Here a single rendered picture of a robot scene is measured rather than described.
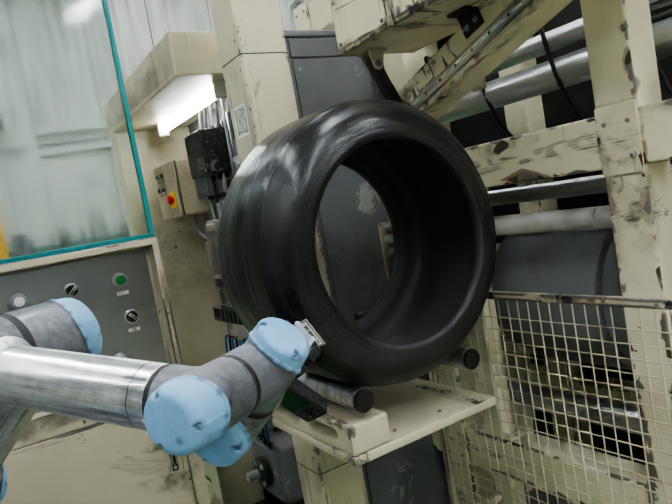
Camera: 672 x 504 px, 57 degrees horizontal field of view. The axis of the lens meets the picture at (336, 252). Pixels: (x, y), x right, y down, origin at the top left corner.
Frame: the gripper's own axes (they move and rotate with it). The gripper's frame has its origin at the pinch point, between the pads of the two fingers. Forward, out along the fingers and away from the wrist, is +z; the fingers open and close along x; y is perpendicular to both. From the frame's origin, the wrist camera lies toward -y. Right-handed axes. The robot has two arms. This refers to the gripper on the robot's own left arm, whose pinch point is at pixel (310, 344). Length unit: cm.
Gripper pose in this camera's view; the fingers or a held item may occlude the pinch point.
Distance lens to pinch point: 110.1
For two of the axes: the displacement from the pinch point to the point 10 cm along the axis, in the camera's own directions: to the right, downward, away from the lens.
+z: 2.7, -2.6, 9.3
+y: -5.2, -8.5, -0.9
